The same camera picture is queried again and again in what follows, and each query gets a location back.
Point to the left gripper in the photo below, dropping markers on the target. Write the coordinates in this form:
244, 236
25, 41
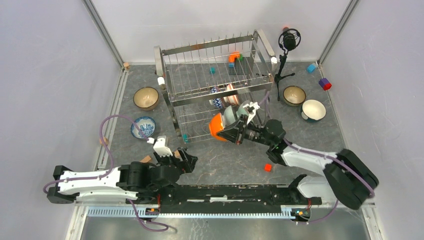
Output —
187, 165

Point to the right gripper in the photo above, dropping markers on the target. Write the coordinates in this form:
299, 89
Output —
233, 134

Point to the white bowl with orange rim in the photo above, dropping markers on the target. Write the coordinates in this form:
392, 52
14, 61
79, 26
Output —
217, 124

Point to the white blue floral bowl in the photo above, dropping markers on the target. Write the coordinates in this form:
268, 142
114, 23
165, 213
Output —
146, 124

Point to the dark bowl with lattice band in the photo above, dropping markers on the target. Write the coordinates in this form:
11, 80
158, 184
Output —
294, 95

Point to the copper bowl with floral motif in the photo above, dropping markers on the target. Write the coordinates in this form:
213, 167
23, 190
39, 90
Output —
146, 98

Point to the blue rimmed small bowl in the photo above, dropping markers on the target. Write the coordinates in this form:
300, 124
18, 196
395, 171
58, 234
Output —
313, 111

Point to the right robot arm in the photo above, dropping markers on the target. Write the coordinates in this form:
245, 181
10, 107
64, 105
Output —
350, 180

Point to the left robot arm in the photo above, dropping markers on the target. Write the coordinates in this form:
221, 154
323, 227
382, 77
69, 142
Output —
137, 182

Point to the steel two-tier dish rack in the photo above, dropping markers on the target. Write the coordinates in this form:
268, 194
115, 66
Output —
193, 95

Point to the small teal block behind rack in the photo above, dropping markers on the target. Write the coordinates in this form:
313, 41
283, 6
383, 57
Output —
212, 70

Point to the celadon green rear bowl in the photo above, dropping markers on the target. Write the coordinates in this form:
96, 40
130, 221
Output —
229, 116

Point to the celadon green bowl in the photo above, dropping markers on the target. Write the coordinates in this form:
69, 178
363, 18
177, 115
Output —
229, 116
241, 111

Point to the celadon green front bowl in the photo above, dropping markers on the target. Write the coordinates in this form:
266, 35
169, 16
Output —
241, 111

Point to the long wooden block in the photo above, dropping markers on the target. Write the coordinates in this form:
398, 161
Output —
146, 159

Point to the red cube block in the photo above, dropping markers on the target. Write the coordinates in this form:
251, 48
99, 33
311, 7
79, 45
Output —
268, 167

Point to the grey building baseplate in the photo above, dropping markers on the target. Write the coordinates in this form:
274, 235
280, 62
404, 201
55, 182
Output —
239, 66

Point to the wooden cube at left edge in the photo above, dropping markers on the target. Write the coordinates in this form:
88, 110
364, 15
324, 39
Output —
104, 141

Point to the orange arch block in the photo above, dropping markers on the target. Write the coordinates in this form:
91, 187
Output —
233, 56

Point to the light blue block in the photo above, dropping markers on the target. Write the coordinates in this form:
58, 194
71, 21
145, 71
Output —
311, 68

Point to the purple and red block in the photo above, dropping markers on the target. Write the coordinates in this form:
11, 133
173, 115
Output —
325, 84

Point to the black microphone on tripod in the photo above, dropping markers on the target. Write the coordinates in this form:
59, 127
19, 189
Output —
288, 40

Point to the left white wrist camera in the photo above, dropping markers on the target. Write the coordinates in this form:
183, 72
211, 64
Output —
160, 146

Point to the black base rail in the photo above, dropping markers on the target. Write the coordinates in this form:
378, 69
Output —
225, 199

